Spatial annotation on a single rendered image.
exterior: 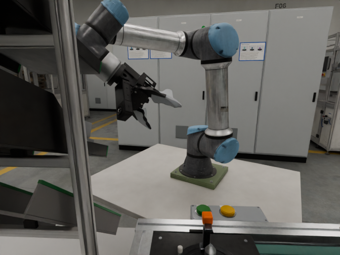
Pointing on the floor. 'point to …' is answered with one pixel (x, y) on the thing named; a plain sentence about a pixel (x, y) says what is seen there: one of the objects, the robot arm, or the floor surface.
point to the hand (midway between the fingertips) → (165, 120)
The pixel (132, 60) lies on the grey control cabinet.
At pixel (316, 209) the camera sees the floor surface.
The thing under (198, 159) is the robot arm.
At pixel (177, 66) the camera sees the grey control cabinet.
